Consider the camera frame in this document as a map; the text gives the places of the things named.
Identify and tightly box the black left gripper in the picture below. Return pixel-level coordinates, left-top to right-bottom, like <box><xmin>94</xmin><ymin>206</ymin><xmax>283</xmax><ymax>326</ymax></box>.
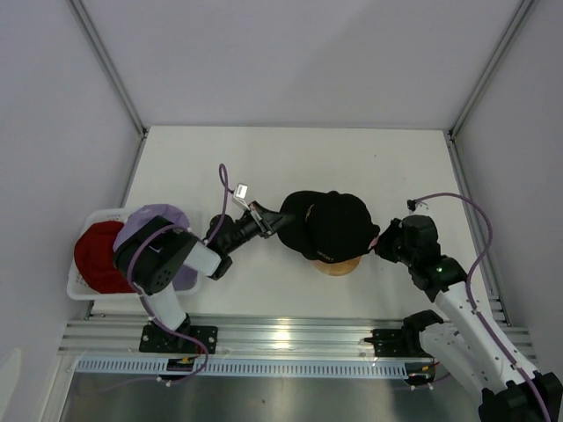
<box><xmin>223</xmin><ymin>201</ymin><xmax>294</xmax><ymax>254</ymax></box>

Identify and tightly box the black cap gold logo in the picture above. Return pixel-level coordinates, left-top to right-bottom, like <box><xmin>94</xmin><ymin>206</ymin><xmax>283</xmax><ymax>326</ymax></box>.
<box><xmin>277</xmin><ymin>191</ymin><xmax>380</xmax><ymax>264</ymax></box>

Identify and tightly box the lilac cap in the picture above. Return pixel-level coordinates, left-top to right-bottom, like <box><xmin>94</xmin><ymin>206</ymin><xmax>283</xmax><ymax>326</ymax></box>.
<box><xmin>113</xmin><ymin>204</ymin><xmax>197</xmax><ymax>292</ymax></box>

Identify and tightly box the red cap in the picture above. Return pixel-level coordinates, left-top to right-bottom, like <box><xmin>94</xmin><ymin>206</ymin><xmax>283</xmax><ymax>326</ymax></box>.
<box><xmin>74</xmin><ymin>221</ymin><xmax>133</xmax><ymax>295</ymax></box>

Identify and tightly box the pink cap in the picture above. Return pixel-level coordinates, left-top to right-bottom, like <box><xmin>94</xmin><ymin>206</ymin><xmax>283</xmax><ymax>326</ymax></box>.
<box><xmin>369</xmin><ymin>237</ymin><xmax>379</xmax><ymax>251</ymax></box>

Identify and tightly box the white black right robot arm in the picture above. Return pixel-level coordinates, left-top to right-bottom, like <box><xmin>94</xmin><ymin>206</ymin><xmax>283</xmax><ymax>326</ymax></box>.
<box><xmin>375</xmin><ymin>215</ymin><xmax>562</xmax><ymax>421</ymax></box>

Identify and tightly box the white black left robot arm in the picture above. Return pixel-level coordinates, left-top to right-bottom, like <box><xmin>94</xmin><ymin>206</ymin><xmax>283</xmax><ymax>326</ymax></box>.
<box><xmin>113</xmin><ymin>201</ymin><xmax>296</xmax><ymax>353</ymax></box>

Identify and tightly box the wooden hat stand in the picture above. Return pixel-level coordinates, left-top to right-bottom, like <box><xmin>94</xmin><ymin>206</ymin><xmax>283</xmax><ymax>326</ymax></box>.
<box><xmin>313</xmin><ymin>257</ymin><xmax>362</xmax><ymax>277</ymax></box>

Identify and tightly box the white plastic bin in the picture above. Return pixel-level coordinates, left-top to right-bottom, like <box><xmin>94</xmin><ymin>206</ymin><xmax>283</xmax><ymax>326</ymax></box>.
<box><xmin>67</xmin><ymin>207</ymin><xmax>201</xmax><ymax>301</ymax></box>

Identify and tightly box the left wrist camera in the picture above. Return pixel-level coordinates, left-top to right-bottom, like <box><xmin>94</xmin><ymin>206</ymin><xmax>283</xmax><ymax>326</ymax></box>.
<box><xmin>232</xmin><ymin>183</ymin><xmax>249</xmax><ymax>210</ymax></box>

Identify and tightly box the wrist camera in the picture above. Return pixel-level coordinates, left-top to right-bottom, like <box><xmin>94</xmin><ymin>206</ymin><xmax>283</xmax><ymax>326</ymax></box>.
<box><xmin>232</xmin><ymin>183</ymin><xmax>249</xmax><ymax>210</ymax></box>
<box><xmin>406</xmin><ymin>200</ymin><xmax>431</xmax><ymax>216</ymax></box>

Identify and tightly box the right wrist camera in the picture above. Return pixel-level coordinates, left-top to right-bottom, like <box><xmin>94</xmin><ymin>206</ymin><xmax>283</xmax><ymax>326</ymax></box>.
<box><xmin>406</xmin><ymin>200</ymin><xmax>431</xmax><ymax>216</ymax></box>

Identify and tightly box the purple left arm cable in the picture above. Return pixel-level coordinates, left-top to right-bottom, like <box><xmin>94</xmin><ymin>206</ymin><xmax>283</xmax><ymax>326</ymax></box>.
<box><xmin>94</xmin><ymin>163</ymin><xmax>232</xmax><ymax>392</ymax></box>

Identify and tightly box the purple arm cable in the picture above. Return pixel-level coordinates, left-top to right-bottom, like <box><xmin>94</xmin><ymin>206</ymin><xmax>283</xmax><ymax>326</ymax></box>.
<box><xmin>408</xmin><ymin>192</ymin><xmax>555</xmax><ymax>422</ymax></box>
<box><xmin>94</xmin><ymin>163</ymin><xmax>232</xmax><ymax>392</ymax></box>

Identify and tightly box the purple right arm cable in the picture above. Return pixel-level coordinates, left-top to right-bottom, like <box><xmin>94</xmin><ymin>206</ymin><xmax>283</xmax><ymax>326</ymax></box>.
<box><xmin>408</xmin><ymin>192</ymin><xmax>555</xmax><ymax>422</ymax></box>

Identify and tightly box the black right mounting bracket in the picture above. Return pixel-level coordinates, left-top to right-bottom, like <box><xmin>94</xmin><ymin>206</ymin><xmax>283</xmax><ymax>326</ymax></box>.
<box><xmin>363</xmin><ymin>329</ymin><xmax>411</xmax><ymax>358</ymax></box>

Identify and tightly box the black mounting bracket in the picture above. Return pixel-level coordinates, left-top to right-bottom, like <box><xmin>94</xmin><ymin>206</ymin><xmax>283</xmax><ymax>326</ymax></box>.
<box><xmin>363</xmin><ymin>329</ymin><xmax>411</xmax><ymax>358</ymax></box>
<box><xmin>139</xmin><ymin>323</ymin><xmax>219</xmax><ymax>354</ymax></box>

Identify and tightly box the black left mounting bracket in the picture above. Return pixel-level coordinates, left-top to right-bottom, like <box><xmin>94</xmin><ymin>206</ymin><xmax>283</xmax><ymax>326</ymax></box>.
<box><xmin>139</xmin><ymin>323</ymin><xmax>219</xmax><ymax>354</ymax></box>

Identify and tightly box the white slotted cable duct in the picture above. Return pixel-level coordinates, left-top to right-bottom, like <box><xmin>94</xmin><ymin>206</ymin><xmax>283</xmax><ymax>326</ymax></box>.
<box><xmin>76</xmin><ymin>357</ymin><xmax>408</xmax><ymax>380</ymax></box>

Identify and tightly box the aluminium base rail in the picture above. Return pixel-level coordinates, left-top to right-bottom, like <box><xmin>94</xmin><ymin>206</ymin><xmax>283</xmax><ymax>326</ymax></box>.
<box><xmin>56</xmin><ymin>312</ymin><xmax>537</xmax><ymax>366</ymax></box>

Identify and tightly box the aluminium frame post left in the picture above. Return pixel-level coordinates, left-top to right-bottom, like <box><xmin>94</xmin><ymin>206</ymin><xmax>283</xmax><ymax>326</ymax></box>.
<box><xmin>66</xmin><ymin>0</ymin><xmax>147</xmax><ymax>137</ymax></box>

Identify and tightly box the aluminium frame post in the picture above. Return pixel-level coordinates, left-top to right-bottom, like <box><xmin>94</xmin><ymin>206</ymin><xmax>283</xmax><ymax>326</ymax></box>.
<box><xmin>449</xmin><ymin>0</ymin><xmax>539</xmax><ymax>140</ymax></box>
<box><xmin>66</xmin><ymin>0</ymin><xmax>147</xmax><ymax>137</ymax></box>

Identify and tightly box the aluminium frame post right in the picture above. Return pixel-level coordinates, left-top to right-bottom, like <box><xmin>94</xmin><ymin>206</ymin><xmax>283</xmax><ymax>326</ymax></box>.
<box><xmin>449</xmin><ymin>0</ymin><xmax>539</xmax><ymax>140</ymax></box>

